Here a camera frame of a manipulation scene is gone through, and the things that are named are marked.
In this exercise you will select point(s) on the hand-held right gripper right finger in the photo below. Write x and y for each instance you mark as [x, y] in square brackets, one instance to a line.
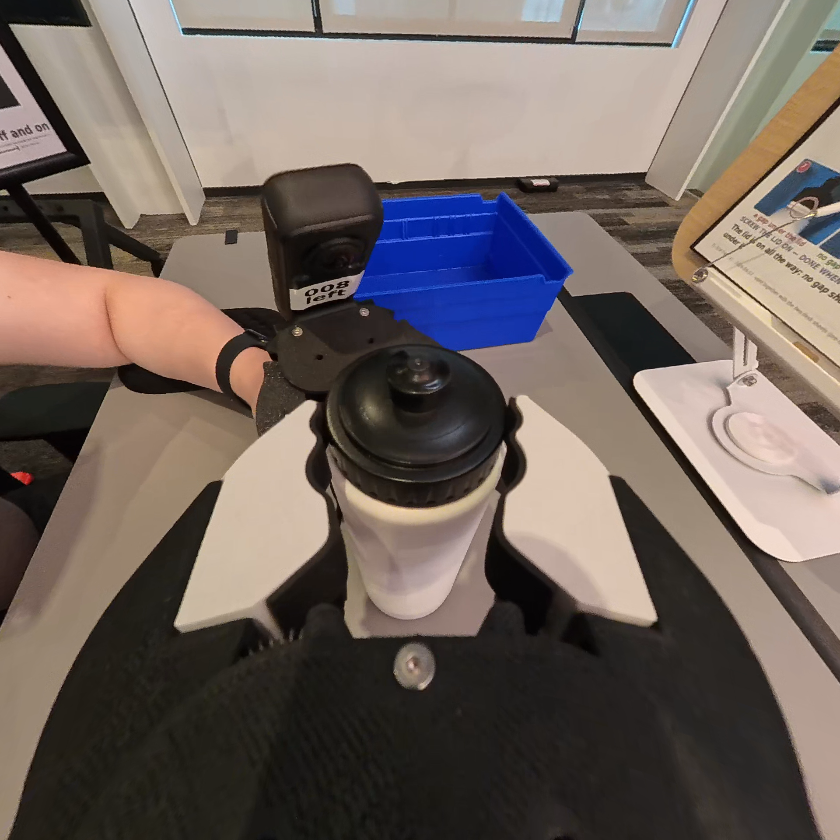
[571, 525]

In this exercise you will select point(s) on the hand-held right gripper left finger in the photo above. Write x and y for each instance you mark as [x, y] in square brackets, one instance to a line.
[256, 525]

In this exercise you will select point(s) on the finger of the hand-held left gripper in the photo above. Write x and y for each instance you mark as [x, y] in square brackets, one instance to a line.
[354, 604]

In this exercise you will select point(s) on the white bottle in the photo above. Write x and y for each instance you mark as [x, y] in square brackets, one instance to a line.
[413, 558]

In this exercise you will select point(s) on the black bottle lid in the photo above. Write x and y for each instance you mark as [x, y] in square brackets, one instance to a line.
[413, 446]

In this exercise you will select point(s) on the blue plastic object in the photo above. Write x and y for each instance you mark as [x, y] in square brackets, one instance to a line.
[492, 308]

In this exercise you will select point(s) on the person's left forearm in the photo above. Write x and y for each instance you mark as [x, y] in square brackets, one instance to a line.
[98, 315]

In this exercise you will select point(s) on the person's left hand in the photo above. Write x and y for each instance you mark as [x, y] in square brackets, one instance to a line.
[249, 380]

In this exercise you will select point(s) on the white sign stand base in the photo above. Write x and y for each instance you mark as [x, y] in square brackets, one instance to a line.
[676, 407]

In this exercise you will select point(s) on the black wristband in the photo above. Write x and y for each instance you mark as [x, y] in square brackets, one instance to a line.
[222, 367]

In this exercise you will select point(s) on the black wrist rest pad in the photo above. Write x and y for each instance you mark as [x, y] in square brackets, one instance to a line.
[151, 384]

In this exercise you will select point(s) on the small black floor box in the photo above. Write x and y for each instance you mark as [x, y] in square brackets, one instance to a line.
[537, 184]

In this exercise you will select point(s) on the white framed window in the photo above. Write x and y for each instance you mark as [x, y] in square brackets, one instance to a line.
[426, 16]

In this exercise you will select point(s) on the black office chair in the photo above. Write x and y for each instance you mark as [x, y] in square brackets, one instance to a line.
[46, 413]

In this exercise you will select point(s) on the black sign holder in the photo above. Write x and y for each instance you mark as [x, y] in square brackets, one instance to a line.
[52, 124]

